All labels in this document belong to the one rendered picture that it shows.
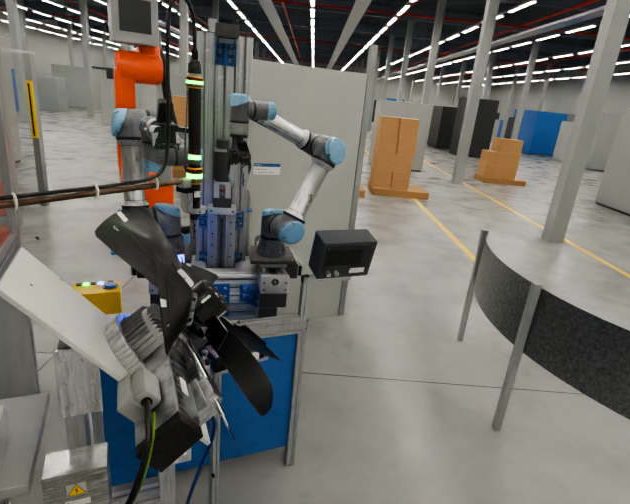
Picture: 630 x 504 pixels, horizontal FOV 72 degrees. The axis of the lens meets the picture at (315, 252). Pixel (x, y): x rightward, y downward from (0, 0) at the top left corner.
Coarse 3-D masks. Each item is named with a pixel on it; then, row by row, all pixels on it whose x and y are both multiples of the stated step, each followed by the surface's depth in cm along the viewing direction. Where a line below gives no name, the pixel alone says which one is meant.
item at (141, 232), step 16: (128, 208) 125; (144, 208) 131; (112, 224) 117; (128, 224) 121; (144, 224) 126; (112, 240) 115; (128, 240) 119; (144, 240) 123; (160, 240) 127; (128, 256) 117; (144, 256) 121; (160, 256) 124; (176, 256) 128; (144, 272) 119
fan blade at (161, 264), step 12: (156, 264) 96; (168, 264) 102; (156, 276) 94; (168, 276) 100; (180, 276) 108; (168, 288) 99; (180, 288) 106; (168, 300) 98; (180, 300) 105; (168, 312) 97; (180, 312) 106; (180, 324) 108; (168, 336) 96; (168, 348) 96
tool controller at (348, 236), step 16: (320, 240) 185; (336, 240) 186; (352, 240) 188; (368, 240) 191; (320, 256) 186; (336, 256) 187; (352, 256) 191; (368, 256) 194; (320, 272) 190; (336, 272) 191; (352, 272) 197
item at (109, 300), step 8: (80, 288) 157; (88, 288) 157; (96, 288) 158; (104, 288) 158; (112, 288) 159; (120, 288) 160; (88, 296) 154; (96, 296) 155; (104, 296) 156; (112, 296) 157; (120, 296) 158; (96, 304) 156; (104, 304) 157; (112, 304) 158; (120, 304) 159; (104, 312) 158; (112, 312) 159; (120, 312) 160
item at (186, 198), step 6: (186, 180) 120; (180, 186) 120; (186, 186) 120; (186, 192) 120; (192, 192) 122; (186, 198) 122; (192, 198) 123; (186, 204) 123; (192, 204) 124; (186, 210) 124; (192, 210) 123; (198, 210) 124; (204, 210) 126
